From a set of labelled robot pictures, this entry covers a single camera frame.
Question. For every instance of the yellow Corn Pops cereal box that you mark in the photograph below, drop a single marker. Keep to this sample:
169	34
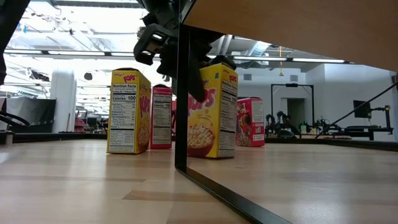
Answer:
214	124
124	118

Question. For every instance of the distant black rig frame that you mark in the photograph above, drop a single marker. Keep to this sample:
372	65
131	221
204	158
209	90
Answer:
292	85

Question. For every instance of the black monitor on arm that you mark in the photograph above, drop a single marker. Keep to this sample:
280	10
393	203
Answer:
362	109

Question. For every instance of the distant black desk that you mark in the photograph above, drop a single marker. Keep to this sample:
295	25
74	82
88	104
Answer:
373	128

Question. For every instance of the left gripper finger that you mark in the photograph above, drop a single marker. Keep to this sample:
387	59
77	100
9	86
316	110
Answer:
197	84
224	60

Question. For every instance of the white pillar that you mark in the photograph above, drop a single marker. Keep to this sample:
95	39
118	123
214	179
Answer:
63	102

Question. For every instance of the red Froot Loops cereal box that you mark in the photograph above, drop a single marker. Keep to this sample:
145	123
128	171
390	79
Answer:
252	124
161	118

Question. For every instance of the grey metal bracket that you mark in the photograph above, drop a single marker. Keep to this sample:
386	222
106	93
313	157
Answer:
9	138

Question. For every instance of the grey wall vent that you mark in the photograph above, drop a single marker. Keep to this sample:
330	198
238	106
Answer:
293	78
247	77

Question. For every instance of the ceiling strip light row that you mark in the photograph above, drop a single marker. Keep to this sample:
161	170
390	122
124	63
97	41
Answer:
77	53

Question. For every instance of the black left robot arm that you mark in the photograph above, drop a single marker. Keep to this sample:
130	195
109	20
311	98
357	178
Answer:
12	18

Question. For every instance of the black round ceiling lamp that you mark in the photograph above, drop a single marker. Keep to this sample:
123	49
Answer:
88	76

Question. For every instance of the black fabric panel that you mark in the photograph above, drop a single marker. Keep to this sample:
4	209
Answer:
40	115

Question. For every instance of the wooden shelf black metal legs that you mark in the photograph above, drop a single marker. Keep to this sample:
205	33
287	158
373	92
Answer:
295	28

